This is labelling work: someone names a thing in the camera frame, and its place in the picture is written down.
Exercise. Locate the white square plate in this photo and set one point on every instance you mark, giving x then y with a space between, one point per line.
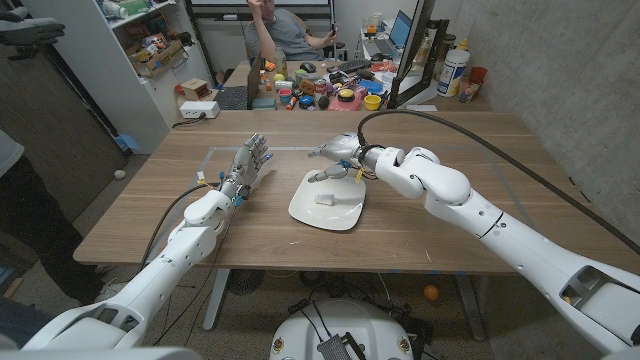
325 217

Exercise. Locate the pink tray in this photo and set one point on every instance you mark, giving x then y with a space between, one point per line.
345 103

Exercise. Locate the yellow tag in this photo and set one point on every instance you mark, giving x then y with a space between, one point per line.
359 175
201 177

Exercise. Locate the blue box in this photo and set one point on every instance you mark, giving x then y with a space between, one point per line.
400 30

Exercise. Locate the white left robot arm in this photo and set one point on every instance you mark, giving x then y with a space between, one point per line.
165 270

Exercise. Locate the cardboard box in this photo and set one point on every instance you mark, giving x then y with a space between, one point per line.
157 60

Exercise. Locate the grey table leg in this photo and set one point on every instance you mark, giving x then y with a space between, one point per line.
216 300
469 307

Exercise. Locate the black keyboard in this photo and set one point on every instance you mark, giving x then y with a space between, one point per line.
355 66

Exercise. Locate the white shelf unit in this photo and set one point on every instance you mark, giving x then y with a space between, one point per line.
100 65

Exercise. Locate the black floor fan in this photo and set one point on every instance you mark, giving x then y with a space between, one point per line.
246 281

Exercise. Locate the white bandage roll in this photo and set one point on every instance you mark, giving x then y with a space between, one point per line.
324 199

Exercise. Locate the red printed container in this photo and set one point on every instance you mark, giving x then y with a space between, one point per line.
320 87

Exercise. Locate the black open laptop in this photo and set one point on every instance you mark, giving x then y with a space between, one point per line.
237 97

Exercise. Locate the small wooden box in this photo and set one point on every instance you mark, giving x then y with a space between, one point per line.
196 89

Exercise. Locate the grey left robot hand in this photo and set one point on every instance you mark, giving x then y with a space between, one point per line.
245 167

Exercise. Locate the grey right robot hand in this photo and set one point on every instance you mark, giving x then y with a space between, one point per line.
342 147

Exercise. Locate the black computer monitor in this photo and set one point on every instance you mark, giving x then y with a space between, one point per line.
407 55

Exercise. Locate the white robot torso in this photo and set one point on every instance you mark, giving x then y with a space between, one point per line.
345 325

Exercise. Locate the yellow bowl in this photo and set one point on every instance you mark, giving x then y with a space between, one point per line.
372 102

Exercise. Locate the thin black stick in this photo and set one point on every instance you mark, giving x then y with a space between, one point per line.
332 17

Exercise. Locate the white ball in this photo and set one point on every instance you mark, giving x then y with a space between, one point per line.
120 174

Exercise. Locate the blue bowl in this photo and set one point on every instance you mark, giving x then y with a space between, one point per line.
371 86

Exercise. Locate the small brown box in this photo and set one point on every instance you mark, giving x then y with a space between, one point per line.
306 88

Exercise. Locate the red cup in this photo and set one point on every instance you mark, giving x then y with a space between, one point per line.
479 74

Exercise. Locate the seated person grey shirt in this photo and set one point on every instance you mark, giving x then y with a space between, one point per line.
285 35

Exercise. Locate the teal box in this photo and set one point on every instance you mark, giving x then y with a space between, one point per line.
264 104

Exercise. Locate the white power strip box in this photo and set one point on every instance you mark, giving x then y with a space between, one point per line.
199 109

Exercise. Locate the orange ball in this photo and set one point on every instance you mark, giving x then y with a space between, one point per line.
431 292

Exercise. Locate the standing person dark trousers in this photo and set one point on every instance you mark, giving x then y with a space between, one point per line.
35 210

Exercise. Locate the black computer mouse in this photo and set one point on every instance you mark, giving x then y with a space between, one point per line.
308 67

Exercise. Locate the white wipes canister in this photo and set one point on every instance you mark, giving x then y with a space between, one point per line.
452 72

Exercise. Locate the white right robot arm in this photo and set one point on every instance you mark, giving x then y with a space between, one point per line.
500 235

